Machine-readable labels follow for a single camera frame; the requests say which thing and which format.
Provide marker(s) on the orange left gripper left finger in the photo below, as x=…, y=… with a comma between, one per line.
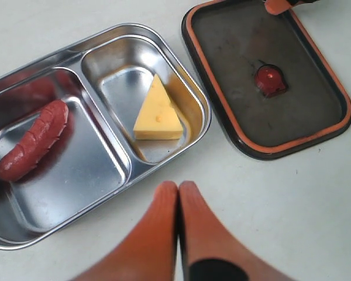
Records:
x=148, y=252

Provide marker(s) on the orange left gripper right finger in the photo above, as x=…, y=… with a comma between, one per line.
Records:
x=209, y=251

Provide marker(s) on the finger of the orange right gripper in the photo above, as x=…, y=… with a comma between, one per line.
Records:
x=276, y=7

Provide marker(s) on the dark transparent box lid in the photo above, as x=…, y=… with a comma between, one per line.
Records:
x=272, y=89

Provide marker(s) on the yellow toy cheese wedge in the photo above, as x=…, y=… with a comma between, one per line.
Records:
x=157, y=118

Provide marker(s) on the stainless steel lunch box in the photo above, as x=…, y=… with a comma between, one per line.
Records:
x=104, y=80

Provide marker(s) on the red toy sausage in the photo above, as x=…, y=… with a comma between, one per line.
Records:
x=36, y=142

